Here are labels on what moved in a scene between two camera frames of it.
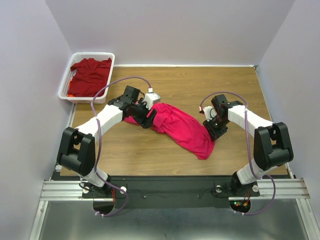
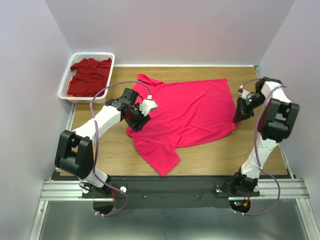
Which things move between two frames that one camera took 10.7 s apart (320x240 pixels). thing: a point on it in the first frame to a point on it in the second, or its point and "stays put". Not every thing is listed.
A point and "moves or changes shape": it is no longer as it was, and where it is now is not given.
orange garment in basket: [68, 94] stays put
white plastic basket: [75, 58] stays put
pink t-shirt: [171, 121] moves or changes shape
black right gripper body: [216, 126] to [245, 106]
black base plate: [163, 192] stays put
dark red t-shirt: [90, 75] stays put
